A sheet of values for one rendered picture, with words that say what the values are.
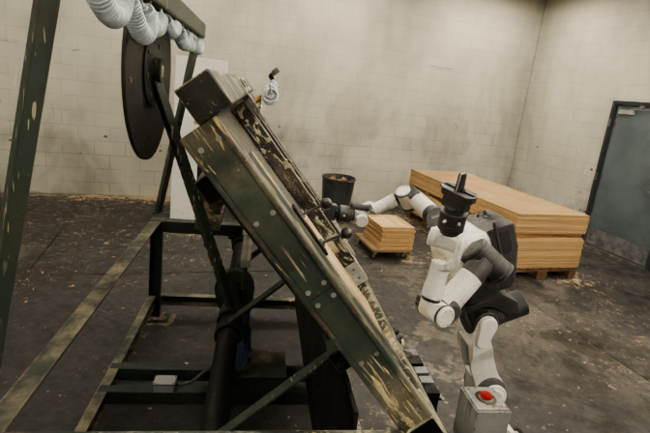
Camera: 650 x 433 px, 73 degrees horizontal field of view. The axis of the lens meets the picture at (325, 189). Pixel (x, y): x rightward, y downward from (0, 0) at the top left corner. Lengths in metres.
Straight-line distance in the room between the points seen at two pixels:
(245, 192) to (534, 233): 4.58
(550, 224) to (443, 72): 3.56
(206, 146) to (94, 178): 6.04
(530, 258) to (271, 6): 4.88
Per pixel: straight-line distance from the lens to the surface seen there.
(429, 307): 1.61
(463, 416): 1.70
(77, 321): 2.21
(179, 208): 5.69
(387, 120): 7.61
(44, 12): 1.23
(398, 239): 5.24
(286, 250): 1.19
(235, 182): 1.14
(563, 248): 5.83
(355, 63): 7.34
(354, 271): 2.30
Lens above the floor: 1.85
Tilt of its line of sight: 13 degrees down
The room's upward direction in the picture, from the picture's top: 7 degrees clockwise
